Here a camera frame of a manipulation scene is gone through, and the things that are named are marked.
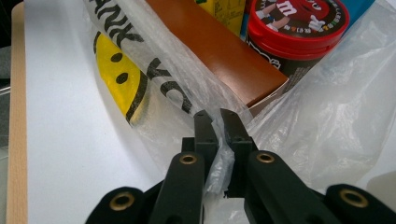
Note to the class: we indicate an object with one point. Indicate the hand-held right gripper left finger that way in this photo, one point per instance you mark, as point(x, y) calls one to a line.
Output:
point(204, 133)

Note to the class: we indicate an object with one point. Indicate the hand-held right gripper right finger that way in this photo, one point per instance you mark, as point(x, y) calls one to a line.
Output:
point(238, 140)

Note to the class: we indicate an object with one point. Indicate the brown box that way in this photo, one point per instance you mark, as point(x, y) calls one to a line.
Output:
point(218, 46)

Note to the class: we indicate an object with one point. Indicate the clear plastic bag smiley print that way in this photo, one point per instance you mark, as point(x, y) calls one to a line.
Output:
point(327, 109)

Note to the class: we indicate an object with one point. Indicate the red-lidded candy tub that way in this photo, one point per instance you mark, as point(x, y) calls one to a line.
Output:
point(295, 40)

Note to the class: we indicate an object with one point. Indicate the yellow drink carton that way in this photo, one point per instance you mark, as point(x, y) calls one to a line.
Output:
point(227, 14)

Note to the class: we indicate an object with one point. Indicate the blue snack pouch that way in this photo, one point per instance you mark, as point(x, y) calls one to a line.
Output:
point(358, 9)

